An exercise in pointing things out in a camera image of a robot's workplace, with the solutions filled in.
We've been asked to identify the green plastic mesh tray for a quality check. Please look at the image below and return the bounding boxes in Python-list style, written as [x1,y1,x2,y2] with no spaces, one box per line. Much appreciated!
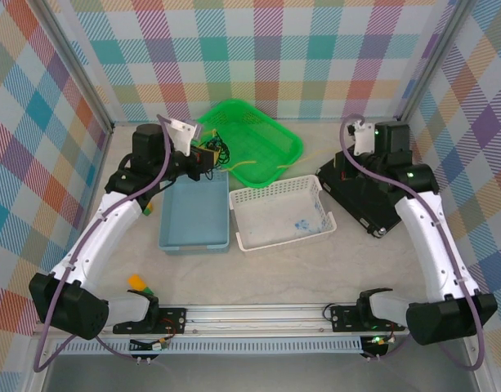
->
[195,99,305,189]

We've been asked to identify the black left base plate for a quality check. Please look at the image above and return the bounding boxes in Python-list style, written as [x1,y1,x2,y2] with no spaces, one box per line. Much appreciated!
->
[113,306,188,336]

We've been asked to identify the blue plastic bin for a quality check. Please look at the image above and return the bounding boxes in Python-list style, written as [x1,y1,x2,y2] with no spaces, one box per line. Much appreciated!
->
[159,169,230,256]

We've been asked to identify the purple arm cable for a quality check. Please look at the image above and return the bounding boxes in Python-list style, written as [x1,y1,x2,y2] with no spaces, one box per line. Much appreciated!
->
[339,115,487,372]
[32,114,176,373]

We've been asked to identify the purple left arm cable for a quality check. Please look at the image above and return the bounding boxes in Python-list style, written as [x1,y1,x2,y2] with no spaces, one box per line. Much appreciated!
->
[32,114,176,373]

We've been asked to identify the small wire connector bundle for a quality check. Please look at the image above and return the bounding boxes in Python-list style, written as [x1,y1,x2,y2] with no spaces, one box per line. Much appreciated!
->
[362,333,396,349]
[129,336,172,353]

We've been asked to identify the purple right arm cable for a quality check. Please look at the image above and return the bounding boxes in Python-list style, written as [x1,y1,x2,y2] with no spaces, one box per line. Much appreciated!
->
[339,115,487,372]

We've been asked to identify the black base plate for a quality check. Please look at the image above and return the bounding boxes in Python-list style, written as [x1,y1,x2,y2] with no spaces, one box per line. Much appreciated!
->
[113,306,188,336]
[329,304,407,332]

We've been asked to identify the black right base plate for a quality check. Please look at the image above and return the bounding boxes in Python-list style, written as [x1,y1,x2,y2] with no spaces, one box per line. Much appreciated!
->
[329,304,407,332]

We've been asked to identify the aluminium frame post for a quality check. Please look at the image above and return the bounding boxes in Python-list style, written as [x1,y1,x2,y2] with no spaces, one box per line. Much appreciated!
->
[39,0,115,132]
[396,0,476,126]

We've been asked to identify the thin yellow cable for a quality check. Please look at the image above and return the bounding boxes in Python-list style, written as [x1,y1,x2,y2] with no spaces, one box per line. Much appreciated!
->
[200,128,335,173]

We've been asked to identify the white perforated plastic basket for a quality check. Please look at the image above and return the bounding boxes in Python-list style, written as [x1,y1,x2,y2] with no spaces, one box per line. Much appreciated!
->
[228,174,338,252]

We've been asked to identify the black flat case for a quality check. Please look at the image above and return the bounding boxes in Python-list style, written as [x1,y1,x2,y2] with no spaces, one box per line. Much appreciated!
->
[317,149,403,238]

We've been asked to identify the yellow and green block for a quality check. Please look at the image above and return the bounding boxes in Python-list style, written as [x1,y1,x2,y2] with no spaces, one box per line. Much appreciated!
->
[127,274,155,297]

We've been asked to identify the aluminium mounting rail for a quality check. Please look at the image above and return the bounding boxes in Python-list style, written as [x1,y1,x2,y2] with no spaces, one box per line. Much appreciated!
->
[31,301,486,341]

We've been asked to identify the white slotted cable duct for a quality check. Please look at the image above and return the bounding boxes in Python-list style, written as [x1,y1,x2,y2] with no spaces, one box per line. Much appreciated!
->
[53,337,364,354]

